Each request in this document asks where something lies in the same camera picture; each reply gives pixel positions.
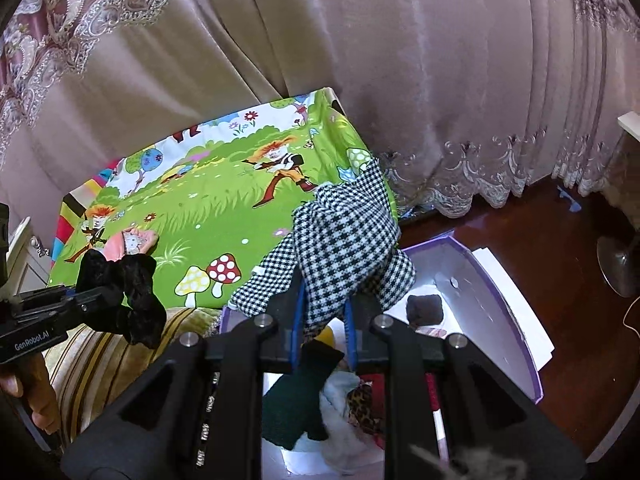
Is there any black velvet scrunchie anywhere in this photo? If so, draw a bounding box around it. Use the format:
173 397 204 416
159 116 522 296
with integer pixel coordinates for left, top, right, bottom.
75 249 167 350

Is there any dark green knit sock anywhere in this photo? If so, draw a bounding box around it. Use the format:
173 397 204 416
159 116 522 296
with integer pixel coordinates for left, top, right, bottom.
262 339 344 451

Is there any red fuzzy sock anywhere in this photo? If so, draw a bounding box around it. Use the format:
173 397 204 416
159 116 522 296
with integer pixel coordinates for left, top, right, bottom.
360 373 440 417

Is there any pink rabbit towel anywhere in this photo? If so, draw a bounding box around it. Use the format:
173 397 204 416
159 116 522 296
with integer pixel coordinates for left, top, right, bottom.
102 228 158 261

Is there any leopard print scrunchie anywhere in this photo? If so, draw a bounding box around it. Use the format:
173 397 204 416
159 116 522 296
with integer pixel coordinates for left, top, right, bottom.
346 382 385 436

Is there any brown knit sock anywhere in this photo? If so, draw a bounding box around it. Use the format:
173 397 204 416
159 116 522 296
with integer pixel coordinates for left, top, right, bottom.
406 295 444 328

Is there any light blue towel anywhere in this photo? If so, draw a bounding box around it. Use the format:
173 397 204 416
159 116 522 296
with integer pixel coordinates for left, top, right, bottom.
282 370 384 476

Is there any yellow sponge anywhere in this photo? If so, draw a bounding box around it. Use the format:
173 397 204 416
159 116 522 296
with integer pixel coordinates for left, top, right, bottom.
314 325 345 349

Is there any black white checkered cloth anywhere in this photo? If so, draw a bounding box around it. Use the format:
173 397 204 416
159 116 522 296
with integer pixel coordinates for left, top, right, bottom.
228 159 416 336

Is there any red satin cloth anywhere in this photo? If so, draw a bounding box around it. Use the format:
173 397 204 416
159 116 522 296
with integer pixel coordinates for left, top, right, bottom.
416 326 447 339

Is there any person left hand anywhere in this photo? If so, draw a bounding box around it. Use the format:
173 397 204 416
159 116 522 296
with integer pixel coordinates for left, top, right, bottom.
1 353 61 434

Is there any white carved nightstand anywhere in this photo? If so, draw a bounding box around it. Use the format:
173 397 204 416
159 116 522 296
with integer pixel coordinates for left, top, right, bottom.
3 217 51 295

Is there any striped velvet cushion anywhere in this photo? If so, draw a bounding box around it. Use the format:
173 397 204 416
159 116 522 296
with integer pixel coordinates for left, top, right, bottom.
43 307 221 448

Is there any purple white storage box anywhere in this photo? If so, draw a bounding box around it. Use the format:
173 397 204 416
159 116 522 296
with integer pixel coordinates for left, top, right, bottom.
217 234 557 480

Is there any floor fan base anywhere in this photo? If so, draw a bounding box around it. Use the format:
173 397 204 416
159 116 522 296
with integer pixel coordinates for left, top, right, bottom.
595 199 640 300

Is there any green cartoon bed sheet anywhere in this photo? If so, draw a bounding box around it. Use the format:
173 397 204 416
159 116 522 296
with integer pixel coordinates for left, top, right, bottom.
50 88 372 309

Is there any white side table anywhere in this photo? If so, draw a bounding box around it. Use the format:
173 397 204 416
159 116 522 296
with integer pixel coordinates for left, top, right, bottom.
617 112 640 142

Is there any beige pink curtain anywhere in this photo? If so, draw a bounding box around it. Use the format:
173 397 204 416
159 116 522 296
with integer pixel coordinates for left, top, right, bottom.
1 0 639 237

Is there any white cable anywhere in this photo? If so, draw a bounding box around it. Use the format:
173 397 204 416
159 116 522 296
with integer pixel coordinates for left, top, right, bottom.
621 294 640 338

